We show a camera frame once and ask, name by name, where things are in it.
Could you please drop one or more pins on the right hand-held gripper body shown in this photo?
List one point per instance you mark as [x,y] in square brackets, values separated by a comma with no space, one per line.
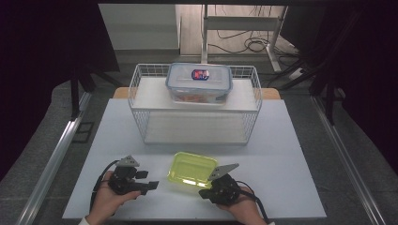
[223,189]

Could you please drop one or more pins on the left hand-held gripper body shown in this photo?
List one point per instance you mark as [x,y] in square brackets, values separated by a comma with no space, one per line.
[123,182]

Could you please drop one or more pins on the yellow-green plastic container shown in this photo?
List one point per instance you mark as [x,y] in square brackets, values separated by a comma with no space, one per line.
[191,169]

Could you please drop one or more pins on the clear blue-rimmed food container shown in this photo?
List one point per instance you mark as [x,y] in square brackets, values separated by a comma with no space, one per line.
[184,82]

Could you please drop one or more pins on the person's left hand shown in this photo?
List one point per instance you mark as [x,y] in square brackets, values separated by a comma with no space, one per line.
[104,203]

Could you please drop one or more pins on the person's right hand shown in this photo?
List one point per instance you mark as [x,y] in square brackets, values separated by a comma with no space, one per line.
[245,209]

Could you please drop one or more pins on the black metal stand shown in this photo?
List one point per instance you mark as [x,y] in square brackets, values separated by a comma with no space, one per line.
[75,97]
[329,100]

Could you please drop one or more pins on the wooden table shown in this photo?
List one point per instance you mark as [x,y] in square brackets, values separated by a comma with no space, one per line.
[271,93]

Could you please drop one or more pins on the white power strip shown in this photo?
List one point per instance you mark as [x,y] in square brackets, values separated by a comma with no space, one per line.
[295,73]

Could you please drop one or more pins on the dark curtain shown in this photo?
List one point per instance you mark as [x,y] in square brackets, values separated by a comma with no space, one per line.
[47,62]
[369,78]

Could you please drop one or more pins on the white panel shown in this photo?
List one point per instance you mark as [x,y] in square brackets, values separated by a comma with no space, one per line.
[140,28]

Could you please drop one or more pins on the black floor bracket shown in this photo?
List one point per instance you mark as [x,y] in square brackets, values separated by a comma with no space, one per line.
[82,139]

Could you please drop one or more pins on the aluminium rail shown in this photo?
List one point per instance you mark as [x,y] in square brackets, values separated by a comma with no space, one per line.
[344,156]
[59,146]

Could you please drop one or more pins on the white metal desk frame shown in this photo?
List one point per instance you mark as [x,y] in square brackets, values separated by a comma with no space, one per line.
[241,22]

